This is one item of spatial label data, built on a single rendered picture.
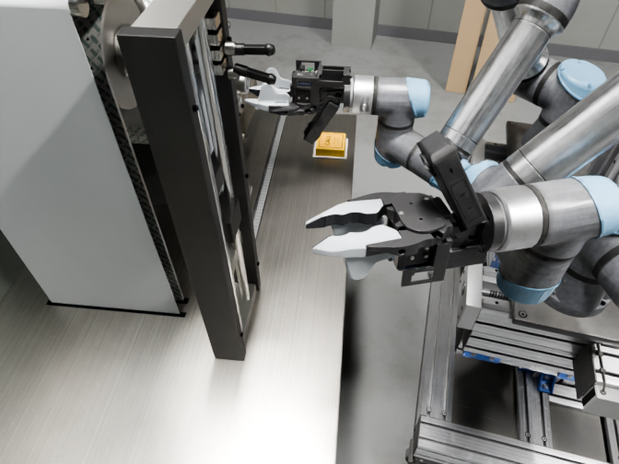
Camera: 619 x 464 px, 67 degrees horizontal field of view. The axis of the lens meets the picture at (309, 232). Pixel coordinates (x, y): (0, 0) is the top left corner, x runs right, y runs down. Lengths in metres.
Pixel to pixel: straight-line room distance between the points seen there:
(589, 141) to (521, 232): 0.21
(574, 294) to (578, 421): 0.72
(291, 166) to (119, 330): 0.53
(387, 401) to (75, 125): 1.42
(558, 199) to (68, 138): 0.57
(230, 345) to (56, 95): 0.42
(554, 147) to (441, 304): 1.09
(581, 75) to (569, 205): 0.78
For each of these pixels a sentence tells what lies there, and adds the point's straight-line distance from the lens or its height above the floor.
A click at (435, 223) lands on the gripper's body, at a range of 0.52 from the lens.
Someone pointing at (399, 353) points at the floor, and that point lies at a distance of 1.86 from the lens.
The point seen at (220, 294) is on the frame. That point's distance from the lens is 0.65.
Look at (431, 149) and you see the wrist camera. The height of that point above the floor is 1.33.
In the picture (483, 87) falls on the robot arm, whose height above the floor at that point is 1.16.
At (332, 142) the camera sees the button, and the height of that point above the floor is 0.92.
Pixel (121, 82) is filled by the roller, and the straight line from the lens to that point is 0.65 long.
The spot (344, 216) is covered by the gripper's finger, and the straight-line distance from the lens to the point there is 0.52.
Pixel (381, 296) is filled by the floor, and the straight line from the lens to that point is 1.99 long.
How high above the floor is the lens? 1.61
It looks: 47 degrees down
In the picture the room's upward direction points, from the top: straight up
